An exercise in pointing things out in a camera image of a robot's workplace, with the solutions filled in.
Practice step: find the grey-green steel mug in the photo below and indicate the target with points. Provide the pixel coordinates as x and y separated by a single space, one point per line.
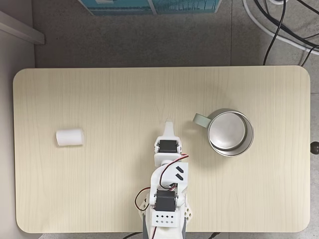
228 132

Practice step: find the blue printed box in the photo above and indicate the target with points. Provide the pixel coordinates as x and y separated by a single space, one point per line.
124 7

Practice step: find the black round knob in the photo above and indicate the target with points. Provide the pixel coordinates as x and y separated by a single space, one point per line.
315 148

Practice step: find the white furniture ledge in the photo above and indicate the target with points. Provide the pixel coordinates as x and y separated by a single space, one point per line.
22 28

